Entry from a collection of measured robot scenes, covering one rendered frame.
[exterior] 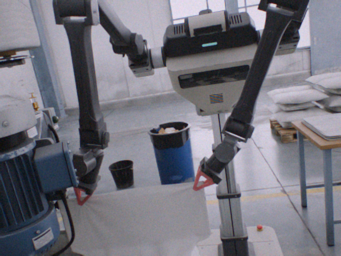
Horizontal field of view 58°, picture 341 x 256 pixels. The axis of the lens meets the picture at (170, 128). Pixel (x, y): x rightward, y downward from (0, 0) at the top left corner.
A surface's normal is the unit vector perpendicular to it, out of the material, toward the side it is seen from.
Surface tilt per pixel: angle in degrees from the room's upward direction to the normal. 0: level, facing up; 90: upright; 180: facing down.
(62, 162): 90
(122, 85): 90
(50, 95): 90
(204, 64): 40
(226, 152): 78
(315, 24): 90
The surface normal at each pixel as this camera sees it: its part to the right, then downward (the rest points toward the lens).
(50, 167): 0.33, 0.18
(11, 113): 0.87, 0.00
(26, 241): 0.55, 0.16
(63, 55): -0.07, 0.26
